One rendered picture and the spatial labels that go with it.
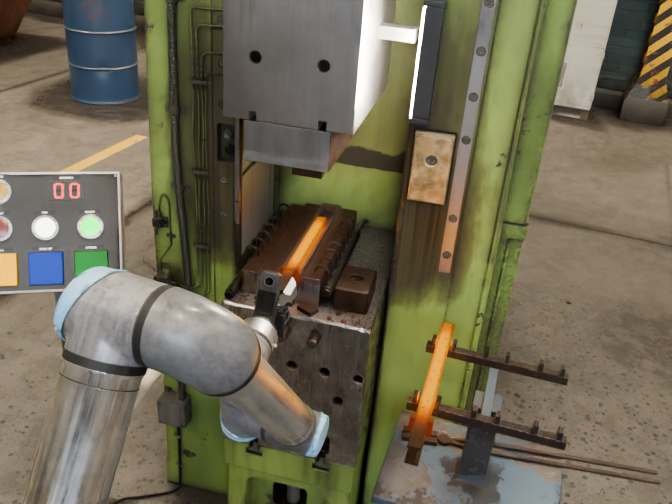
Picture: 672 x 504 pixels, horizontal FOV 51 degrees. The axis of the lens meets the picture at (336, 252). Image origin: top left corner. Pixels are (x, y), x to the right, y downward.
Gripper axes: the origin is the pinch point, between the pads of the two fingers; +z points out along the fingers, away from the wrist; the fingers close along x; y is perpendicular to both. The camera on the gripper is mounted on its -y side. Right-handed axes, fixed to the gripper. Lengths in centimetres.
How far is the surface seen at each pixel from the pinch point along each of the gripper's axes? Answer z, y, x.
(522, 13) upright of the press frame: 20, -62, 43
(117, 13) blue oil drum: 388, 42, -261
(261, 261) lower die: 8.4, 2.4, -9.3
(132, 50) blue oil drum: 400, 74, -257
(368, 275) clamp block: 11.2, 2.5, 18.0
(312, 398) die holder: -4.3, 32.5, 9.1
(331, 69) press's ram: 5, -50, 7
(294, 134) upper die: 4.4, -34.6, -0.6
